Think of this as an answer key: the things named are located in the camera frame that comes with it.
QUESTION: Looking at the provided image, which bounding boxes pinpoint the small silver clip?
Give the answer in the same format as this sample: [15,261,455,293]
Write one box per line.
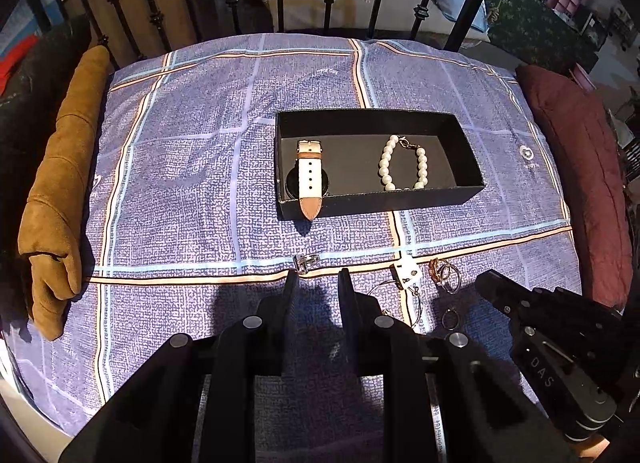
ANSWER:
[293,254,320,275]

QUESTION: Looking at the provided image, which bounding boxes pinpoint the white brown strap watch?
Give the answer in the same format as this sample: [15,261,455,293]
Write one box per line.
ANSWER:
[286,139,328,222]

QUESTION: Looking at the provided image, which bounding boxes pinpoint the black jewelry tray box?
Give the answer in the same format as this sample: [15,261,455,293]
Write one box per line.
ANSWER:
[274,109,485,220]

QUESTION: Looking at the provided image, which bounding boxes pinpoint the dark red cushion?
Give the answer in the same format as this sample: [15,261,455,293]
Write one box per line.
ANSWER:
[515,66,634,309]

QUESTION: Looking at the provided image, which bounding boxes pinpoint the purple plaid bed cover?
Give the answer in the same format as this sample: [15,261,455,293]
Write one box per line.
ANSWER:
[6,33,582,448]

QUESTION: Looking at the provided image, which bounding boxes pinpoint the black quilted leather cushion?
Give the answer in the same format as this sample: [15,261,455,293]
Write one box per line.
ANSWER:
[1,16,91,253]

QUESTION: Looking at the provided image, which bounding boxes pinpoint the white pearl bracelet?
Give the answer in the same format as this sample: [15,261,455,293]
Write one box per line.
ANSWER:
[377,134,430,192]

